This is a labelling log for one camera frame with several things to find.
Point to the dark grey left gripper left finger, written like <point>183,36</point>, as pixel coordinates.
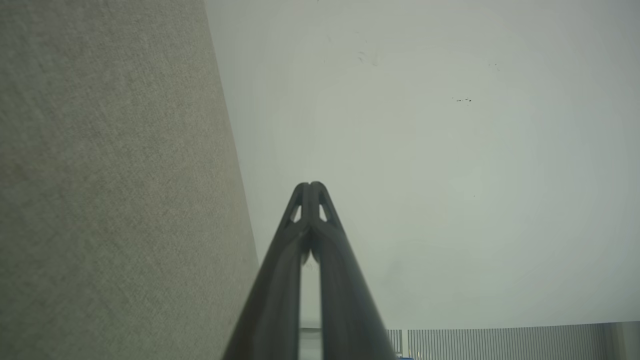
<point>272,300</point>

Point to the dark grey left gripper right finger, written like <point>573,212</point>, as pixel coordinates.
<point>345,300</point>

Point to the grey fabric sofa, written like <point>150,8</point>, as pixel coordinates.
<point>110,190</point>

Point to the white ribbed panel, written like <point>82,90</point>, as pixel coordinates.
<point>500,344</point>

